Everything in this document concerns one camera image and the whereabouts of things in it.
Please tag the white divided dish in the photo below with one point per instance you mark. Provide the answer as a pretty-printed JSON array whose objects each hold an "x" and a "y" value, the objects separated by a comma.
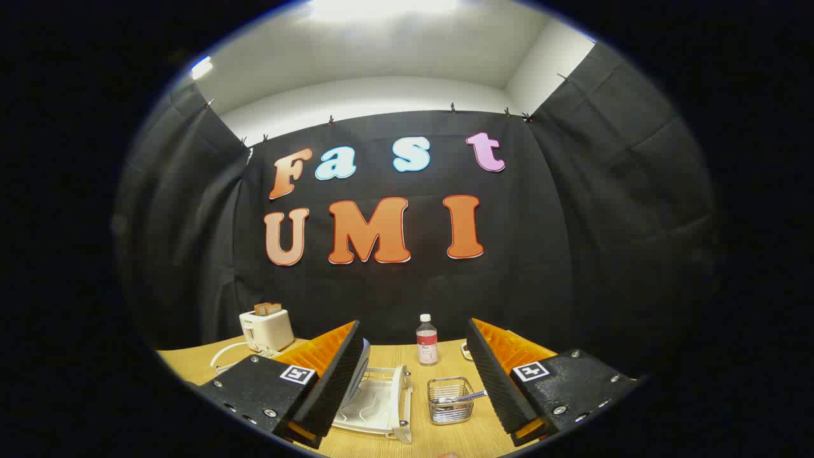
[{"x": 465, "y": 350}]

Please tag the black backdrop cloth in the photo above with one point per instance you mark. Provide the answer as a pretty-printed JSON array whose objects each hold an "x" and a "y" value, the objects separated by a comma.
[{"x": 572, "y": 254}]

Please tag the brown toast slice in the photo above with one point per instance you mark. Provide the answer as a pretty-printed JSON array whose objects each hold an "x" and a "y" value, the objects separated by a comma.
[
  {"x": 275, "y": 308},
  {"x": 261, "y": 310}
]

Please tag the blue plate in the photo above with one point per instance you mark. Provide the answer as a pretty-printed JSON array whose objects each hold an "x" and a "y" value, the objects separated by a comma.
[{"x": 364, "y": 362}]

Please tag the white drip tray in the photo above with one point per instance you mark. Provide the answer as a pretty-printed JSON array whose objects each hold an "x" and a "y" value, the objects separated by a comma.
[{"x": 375, "y": 407}]

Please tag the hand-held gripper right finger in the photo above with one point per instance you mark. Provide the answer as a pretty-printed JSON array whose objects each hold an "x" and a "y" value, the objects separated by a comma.
[{"x": 493, "y": 381}]

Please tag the clear plastic water bottle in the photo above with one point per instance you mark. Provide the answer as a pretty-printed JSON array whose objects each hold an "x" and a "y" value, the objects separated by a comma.
[{"x": 427, "y": 343}]

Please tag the white toaster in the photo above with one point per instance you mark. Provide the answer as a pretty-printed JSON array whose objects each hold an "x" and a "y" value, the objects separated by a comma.
[{"x": 267, "y": 331}]

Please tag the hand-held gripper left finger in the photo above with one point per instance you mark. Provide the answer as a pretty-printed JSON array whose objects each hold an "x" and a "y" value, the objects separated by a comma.
[{"x": 334, "y": 388}]

